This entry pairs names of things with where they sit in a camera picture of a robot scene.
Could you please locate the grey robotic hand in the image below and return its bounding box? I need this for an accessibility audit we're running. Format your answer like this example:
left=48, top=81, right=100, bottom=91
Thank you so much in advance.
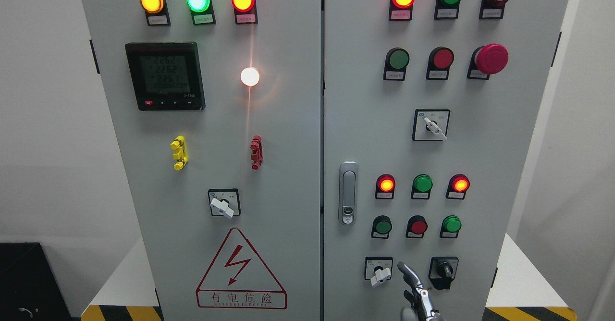
left=397, top=261, right=445, bottom=321

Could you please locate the silver cabinet door handle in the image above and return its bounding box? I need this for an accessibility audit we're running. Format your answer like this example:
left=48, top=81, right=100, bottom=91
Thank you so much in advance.
left=338, top=161, right=358, bottom=225

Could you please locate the right grey cabinet door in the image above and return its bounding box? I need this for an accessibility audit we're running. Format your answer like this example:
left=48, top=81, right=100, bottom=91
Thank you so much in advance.
left=323, top=0, right=568, bottom=321

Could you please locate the grey cabinet door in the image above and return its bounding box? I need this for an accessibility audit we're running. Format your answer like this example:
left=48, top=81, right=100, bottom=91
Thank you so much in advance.
left=83, top=0, right=321, bottom=321
left=323, top=0, right=568, bottom=321

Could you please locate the left grey cabinet door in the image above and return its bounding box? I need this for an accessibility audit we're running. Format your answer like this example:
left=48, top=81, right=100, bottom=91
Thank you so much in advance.
left=83, top=0, right=321, bottom=321

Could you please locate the red push button lower middle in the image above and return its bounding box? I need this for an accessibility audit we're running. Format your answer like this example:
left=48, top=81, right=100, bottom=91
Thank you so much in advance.
left=406, top=215, right=428, bottom=238

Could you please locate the green indicator lower right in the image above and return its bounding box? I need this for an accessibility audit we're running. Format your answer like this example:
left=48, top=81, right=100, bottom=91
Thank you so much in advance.
left=439, top=214, right=462, bottom=239

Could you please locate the green push button lower left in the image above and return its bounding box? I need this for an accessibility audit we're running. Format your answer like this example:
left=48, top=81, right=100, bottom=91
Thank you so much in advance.
left=371, top=215, right=393, bottom=239

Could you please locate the green indicator lower middle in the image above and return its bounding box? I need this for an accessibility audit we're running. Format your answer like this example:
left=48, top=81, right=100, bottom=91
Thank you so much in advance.
left=411, top=174, right=433, bottom=200

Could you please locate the red lit indicator lower left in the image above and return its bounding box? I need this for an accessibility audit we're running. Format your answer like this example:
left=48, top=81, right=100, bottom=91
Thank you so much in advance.
left=375, top=174, right=395, bottom=200

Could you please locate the red lit indicator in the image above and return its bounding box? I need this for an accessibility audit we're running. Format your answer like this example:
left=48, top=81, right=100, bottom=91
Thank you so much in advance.
left=375, top=174, right=395, bottom=200
left=389, top=0, right=415, bottom=21
left=446, top=174, right=470, bottom=200

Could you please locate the red lit indicator lower right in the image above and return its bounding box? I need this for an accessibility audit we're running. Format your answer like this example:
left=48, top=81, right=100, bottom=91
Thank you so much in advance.
left=446, top=174, right=470, bottom=200

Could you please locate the red electric hazard warning sign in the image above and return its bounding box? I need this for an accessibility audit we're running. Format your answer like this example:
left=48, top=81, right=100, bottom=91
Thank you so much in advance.
left=196, top=227, right=286, bottom=309

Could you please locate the red terminal connector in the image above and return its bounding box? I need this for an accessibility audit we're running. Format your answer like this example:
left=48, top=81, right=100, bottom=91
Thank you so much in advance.
left=250, top=135, right=263, bottom=170

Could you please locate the green push button second row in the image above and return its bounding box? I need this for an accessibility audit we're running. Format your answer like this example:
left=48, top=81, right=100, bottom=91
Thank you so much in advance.
left=383, top=47, right=409, bottom=82

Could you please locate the red push button second row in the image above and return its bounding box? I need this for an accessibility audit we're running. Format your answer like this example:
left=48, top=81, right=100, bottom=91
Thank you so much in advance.
left=426, top=47, right=454, bottom=80

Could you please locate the red mushroom emergency stop button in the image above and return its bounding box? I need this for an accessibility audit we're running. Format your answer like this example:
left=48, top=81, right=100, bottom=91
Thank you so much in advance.
left=467, top=43, right=509, bottom=80

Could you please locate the white glowing indicator light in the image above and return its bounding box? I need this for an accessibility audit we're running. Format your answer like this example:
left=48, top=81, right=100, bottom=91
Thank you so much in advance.
left=240, top=67, right=260, bottom=87

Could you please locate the yellow terminal connector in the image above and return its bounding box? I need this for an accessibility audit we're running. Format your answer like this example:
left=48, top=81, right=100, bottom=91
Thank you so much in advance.
left=170, top=135, right=188, bottom=171

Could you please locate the red lit indicator top right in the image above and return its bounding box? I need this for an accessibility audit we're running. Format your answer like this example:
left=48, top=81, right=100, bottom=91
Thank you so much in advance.
left=389, top=0, right=415, bottom=21

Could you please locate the green button top right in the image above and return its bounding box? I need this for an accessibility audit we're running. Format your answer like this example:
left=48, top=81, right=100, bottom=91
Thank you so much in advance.
left=433, top=0, right=461, bottom=20

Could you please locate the dark red buzzer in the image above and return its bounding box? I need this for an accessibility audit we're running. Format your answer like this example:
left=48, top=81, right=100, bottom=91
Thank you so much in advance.
left=479, top=0, right=509, bottom=20

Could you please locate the black digital power meter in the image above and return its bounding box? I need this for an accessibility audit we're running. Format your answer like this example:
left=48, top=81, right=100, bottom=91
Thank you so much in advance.
left=125, top=41, right=206, bottom=111

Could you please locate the red indicator light top left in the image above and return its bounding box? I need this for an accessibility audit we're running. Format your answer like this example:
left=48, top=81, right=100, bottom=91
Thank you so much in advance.
left=232, top=0, right=258, bottom=24

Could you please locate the green indicator light top left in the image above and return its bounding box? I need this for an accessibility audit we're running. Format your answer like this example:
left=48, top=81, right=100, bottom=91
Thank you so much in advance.
left=186, top=0, right=216, bottom=25

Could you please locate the black box lower left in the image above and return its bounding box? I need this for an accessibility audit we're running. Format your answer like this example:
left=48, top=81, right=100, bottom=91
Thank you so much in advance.
left=0, top=243, right=71, bottom=321

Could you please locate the yellow indicator light top left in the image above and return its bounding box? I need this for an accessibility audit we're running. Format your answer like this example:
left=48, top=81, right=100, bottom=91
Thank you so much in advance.
left=140, top=0, right=171, bottom=26

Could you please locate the black rotary knob switch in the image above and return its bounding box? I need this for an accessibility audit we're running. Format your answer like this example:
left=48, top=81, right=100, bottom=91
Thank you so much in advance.
left=429, top=256, right=459, bottom=290

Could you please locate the lower white selector switch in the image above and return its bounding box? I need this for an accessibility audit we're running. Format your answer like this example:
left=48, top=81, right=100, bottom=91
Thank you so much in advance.
left=364, top=256, right=393, bottom=287

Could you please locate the upper right white selector switch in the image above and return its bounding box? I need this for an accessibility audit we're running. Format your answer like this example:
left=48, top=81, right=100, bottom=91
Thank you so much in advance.
left=412, top=109, right=451, bottom=141

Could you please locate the left door white selector switch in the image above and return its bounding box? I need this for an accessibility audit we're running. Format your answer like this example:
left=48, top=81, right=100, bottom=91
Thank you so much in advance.
left=207, top=189, right=241, bottom=220

